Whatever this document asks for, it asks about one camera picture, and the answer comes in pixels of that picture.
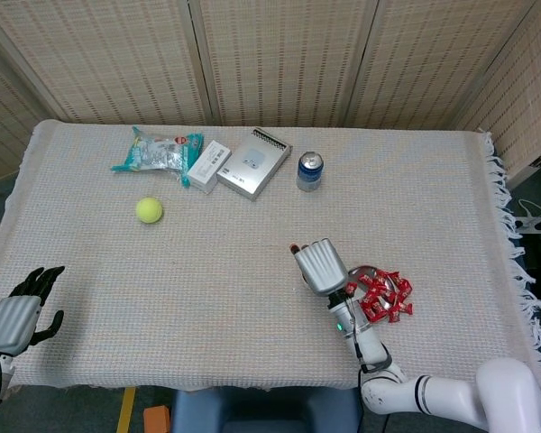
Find orange block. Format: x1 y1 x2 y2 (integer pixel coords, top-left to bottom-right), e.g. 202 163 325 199
143 404 171 433

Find teal and silver snack bag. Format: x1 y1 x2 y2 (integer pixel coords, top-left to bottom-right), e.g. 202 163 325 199
111 124 205 189

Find beige woven fringed tablecloth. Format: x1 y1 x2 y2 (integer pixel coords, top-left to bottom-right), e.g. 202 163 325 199
0 118 541 398

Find grey spiral notebook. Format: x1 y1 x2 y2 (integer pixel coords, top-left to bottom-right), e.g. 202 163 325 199
215 127 293 202

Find blue drink can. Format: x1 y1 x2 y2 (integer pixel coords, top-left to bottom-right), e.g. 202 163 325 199
296 151 325 193

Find white clamp with cable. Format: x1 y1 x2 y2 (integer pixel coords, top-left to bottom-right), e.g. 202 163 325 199
513 198 541 235

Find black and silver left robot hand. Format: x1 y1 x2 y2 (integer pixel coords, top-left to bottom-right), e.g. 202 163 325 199
0 265 67 357

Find metal bowl of red candies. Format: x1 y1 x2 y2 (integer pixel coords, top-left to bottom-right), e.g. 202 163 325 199
344 269 415 325

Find small white cardboard box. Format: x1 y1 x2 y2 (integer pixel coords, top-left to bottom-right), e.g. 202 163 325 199
187 139 233 195

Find yellow tennis ball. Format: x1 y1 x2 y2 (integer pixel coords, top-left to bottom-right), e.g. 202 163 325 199
135 196 165 226

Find woven bamboo screen panel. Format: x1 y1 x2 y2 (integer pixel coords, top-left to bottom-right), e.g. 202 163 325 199
0 26 44 186
346 0 537 132
188 0 380 129
454 0 541 189
0 0 213 126

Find silver right hand, orange fingertips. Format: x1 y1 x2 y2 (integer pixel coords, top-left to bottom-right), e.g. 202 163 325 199
289 238 350 298

